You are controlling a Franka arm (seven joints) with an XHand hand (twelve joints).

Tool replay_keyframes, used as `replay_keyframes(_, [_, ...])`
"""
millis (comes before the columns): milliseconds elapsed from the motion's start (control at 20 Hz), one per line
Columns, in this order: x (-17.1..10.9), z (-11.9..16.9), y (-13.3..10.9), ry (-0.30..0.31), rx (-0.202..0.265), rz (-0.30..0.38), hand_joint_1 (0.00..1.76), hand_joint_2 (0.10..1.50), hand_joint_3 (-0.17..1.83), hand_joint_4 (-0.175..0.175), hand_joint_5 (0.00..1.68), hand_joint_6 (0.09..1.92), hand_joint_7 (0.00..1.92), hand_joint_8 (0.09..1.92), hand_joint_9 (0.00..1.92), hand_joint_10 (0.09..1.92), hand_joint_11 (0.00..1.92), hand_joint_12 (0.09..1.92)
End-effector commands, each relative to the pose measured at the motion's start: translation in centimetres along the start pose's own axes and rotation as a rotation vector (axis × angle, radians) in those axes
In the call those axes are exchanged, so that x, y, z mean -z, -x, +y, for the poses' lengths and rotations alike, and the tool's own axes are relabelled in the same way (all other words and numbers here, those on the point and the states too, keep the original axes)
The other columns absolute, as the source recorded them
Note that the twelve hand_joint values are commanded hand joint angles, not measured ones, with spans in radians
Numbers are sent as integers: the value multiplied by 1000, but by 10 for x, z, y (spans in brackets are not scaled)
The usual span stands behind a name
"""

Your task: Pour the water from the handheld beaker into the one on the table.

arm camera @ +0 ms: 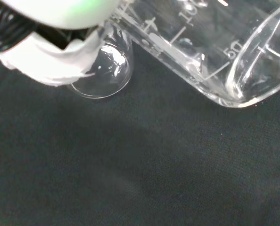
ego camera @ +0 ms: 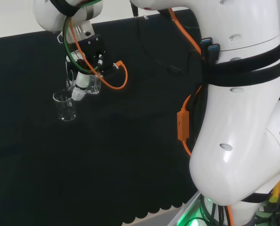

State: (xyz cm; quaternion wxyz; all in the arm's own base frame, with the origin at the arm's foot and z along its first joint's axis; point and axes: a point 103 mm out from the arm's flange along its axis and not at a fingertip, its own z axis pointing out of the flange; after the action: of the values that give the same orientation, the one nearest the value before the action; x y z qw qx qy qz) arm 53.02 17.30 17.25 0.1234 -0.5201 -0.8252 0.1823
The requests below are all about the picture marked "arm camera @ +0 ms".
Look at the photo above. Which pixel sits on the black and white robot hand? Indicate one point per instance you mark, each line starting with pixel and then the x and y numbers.
pixel 48 21

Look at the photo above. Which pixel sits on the clear empty glass beaker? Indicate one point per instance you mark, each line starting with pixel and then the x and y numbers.
pixel 111 70

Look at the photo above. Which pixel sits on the black bench cloth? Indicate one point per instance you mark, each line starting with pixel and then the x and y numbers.
pixel 130 164

